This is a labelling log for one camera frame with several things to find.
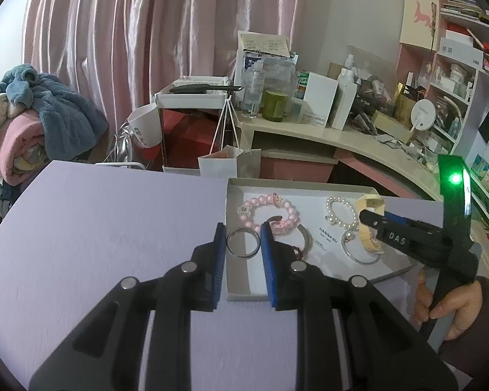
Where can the green glass jar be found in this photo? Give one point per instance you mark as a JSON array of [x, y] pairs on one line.
[[275, 108]]

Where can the black comb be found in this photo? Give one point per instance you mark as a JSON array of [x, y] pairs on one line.
[[195, 88]]

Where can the grey cuff bangle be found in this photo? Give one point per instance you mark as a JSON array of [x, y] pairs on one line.
[[307, 240]]

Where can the white pump bottle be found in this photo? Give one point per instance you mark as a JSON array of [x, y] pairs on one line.
[[344, 102]]

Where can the blue fleece garment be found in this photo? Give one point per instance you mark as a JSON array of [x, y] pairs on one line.
[[61, 110]]

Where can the cream panel pink animal print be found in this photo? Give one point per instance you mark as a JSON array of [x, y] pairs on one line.
[[417, 12]]

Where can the pink folded blanket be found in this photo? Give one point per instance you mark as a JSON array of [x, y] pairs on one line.
[[20, 142]]

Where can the white paper bag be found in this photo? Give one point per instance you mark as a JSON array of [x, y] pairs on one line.
[[220, 165]]

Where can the beige curved desk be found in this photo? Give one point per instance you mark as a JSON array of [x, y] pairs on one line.
[[309, 134]]

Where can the white storage tray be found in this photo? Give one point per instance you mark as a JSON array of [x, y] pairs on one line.
[[187, 99]]

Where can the white printed bucket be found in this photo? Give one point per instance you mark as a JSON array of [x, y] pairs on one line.
[[144, 126]]

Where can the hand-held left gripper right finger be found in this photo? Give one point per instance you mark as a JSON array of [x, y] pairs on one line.
[[269, 269]]

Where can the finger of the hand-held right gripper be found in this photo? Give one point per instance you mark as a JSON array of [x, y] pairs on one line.
[[407, 240], [411, 222]]

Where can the pink shelf unit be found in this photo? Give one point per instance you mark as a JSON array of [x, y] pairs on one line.
[[456, 69]]

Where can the round white mirror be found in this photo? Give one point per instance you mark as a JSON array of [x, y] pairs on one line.
[[423, 116]]

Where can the white carton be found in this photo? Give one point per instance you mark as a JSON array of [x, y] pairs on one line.
[[320, 102]]

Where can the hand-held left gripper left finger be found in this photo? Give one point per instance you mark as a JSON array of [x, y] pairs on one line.
[[219, 269]]

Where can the thin silver bangle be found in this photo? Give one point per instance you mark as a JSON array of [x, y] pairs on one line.
[[358, 260]]

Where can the grey shallow box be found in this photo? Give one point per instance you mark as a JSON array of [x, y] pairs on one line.
[[309, 199]]

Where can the clear plastic bottle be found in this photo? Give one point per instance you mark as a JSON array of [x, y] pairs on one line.
[[252, 93]]

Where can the pink curtain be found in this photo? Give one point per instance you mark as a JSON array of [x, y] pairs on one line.
[[126, 28]]

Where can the red cabinet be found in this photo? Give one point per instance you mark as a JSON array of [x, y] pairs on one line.
[[187, 138]]

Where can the person's right hand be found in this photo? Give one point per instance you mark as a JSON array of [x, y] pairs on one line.
[[464, 305]]

